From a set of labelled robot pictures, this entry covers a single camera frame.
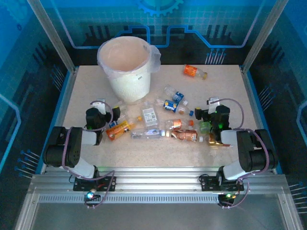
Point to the orange label bottle yellow cap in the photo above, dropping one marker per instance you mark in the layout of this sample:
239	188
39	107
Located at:
190	71

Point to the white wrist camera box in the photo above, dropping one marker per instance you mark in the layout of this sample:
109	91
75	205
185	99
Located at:
212	105
102	107

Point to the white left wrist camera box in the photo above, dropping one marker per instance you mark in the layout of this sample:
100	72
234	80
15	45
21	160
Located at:
102	107

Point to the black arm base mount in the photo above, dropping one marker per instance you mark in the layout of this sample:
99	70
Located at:
208	183
81	184

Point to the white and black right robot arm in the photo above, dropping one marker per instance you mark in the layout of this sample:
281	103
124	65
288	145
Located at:
256	155

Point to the clear bottle orange label and cap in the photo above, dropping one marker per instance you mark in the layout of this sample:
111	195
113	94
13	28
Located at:
177	123

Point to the orange juice bottle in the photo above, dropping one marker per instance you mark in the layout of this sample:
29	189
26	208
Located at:
118	129

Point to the pepsi bottle blue cap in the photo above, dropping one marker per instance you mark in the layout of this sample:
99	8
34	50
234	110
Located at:
170	106

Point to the aluminium front rail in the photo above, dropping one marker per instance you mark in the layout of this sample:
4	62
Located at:
156	179

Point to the brown drink bottle white cap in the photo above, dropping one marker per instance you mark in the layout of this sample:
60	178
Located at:
185	135

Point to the green plastic bottle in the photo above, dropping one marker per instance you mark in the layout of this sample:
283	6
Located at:
204	126

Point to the black connector with lights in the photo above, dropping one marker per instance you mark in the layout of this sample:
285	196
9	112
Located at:
90	195
227	195

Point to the clear plastic bin liner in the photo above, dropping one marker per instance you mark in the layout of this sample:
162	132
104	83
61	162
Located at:
154	60

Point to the aluminium side rail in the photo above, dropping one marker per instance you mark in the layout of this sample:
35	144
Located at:
69	86
251	95

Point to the clear square bottle white label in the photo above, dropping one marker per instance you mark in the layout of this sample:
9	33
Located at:
149	116

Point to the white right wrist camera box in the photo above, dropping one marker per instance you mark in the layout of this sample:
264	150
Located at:
212	105

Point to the aluminium frame post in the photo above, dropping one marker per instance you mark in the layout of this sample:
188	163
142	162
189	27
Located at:
52	38
263	36

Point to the gold brown plastic bottle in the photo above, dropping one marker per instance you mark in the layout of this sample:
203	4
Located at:
213	141

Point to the clear bottle blue label white cap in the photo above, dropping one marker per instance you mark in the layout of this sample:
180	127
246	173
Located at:
113	124

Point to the white plastic bin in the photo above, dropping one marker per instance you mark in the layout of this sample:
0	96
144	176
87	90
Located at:
129	83

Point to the clear bottle pale blue cap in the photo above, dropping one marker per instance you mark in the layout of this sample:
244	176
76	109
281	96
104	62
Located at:
146	133

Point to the grey metal base panel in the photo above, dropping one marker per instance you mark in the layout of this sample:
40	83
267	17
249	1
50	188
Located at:
156	215

